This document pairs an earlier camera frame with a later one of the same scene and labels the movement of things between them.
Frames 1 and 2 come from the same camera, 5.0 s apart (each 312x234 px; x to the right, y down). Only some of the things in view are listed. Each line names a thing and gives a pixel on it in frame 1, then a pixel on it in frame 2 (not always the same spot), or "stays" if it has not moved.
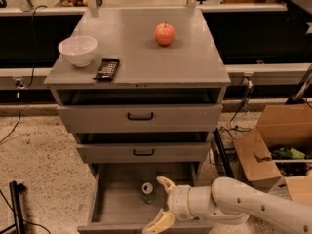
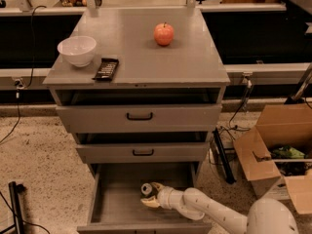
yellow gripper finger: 166,182 to 157,185
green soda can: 147,192 stays
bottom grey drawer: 128,196 stays
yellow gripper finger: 159,223 to 151,202
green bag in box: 288,152 stays
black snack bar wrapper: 107,69 stays
